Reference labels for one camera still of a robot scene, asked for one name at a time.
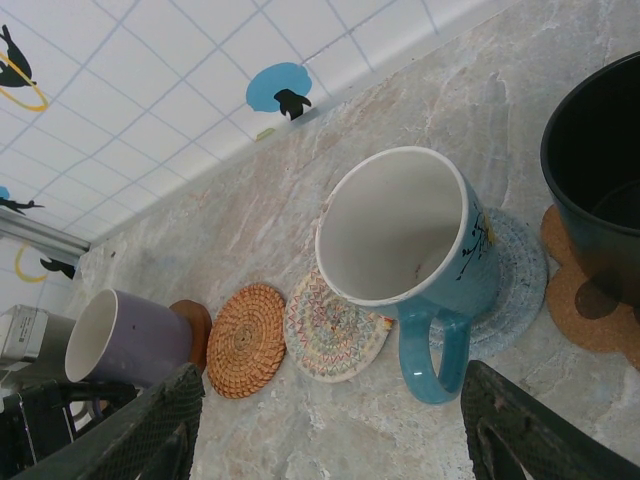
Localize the blue disc shark sticker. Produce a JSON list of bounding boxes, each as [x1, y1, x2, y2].
[[0, 185, 45, 216]]

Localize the purple ceramic mug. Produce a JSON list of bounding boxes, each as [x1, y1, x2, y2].
[[64, 288, 195, 421]]

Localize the aluminium frame post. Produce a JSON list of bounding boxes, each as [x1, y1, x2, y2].
[[0, 208, 91, 257]]

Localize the plain round wooden coaster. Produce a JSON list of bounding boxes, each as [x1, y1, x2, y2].
[[168, 298, 214, 374]]

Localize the small dolphin ring sticker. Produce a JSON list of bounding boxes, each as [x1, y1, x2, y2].
[[0, 24, 50, 112]]

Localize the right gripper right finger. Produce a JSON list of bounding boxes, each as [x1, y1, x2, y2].
[[459, 360, 640, 480]]

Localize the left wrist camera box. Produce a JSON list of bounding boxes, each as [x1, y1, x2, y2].
[[0, 303, 76, 374]]

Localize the yellow ring black animal sticker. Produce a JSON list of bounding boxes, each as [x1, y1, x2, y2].
[[14, 242, 76, 284]]

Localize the multicolour woven rope coaster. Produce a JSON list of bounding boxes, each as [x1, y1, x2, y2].
[[283, 269, 391, 385]]

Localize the woven rattan coaster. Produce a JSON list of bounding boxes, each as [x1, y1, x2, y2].
[[206, 282, 287, 400]]

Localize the blue woven rope coaster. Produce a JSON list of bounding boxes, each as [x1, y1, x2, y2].
[[427, 205, 550, 359]]

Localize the black mug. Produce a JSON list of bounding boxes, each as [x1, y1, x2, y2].
[[539, 49, 640, 309]]

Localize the cork paw-shaped coaster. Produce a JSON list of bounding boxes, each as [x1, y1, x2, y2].
[[539, 203, 640, 371]]

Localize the blue disc seal sticker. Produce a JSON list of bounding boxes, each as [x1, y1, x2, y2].
[[246, 61, 312, 121]]

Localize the teal ceramic mug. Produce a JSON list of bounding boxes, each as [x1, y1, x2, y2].
[[314, 146, 501, 405]]

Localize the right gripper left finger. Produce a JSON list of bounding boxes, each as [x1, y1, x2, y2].
[[9, 362, 205, 480]]

